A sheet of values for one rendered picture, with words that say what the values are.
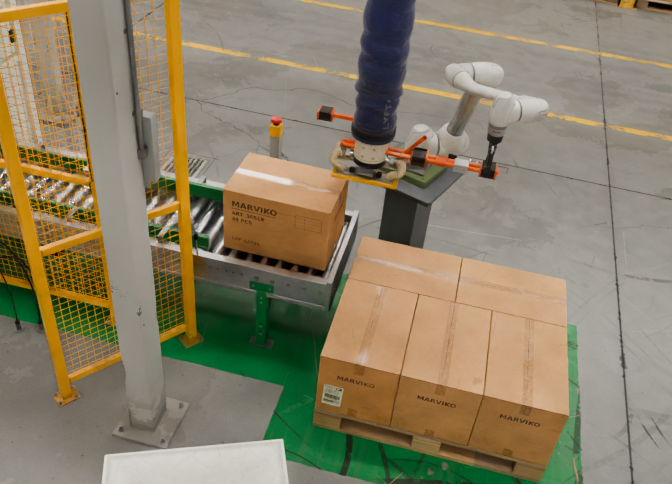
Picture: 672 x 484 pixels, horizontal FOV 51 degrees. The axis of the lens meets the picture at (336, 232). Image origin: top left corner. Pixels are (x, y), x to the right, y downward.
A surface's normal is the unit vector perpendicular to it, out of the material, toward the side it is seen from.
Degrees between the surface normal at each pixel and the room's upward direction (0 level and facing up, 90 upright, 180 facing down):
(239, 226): 90
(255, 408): 0
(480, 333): 0
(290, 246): 90
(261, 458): 0
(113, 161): 90
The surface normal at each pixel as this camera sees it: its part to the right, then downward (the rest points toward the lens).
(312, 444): 0.08, -0.79
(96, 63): -0.24, 0.58
